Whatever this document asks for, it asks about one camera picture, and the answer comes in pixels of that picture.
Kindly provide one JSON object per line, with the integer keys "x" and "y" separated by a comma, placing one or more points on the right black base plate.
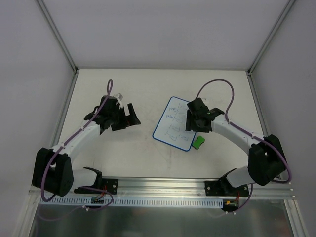
{"x": 224, "y": 189}

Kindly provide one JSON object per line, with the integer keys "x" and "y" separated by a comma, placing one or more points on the right aluminium frame post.
{"x": 272, "y": 33}

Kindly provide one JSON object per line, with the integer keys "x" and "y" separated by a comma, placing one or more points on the left aluminium frame post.
{"x": 47, "y": 16}

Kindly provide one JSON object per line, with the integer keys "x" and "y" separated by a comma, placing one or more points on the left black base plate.
{"x": 110, "y": 185}

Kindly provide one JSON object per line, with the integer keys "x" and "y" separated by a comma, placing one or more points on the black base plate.
{"x": 110, "y": 185}
{"x": 224, "y": 189}

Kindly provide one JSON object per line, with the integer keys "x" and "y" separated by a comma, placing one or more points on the white slotted cable duct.
{"x": 139, "y": 201}

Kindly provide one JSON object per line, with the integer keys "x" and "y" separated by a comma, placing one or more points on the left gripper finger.
{"x": 132, "y": 118}
{"x": 120, "y": 123}

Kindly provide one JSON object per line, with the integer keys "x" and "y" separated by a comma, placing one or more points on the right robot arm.
{"x": 266, "y": 159}

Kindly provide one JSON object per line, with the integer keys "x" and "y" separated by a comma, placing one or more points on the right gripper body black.
{"x": 191, "y": 122}

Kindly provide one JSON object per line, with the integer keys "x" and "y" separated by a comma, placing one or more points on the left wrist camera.
{"x": 119, "y": 98}

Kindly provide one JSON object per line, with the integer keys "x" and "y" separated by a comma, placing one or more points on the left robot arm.
{"x": 53, "y": 171}

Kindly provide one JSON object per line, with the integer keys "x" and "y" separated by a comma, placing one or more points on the aluminium mounting rail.
{"x": 189, "y": 188}

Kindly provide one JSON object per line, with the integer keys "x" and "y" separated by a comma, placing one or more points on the green whiteboard eraser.
{"x": 198, "y": 142}

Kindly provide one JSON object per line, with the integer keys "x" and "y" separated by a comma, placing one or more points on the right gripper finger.
{"x": 190, "y": 123}
{"x": 204, "y": 127}

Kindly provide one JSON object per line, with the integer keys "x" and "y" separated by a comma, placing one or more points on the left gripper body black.
{"x": 121, "y": 121}

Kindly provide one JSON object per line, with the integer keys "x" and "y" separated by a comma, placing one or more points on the aluminium frame post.
{"x": 272, "y": 33}
{"x": 47, "y": 16}

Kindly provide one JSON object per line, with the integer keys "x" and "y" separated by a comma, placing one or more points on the blue framed whiteboard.
{"x": 171, "y": 127}

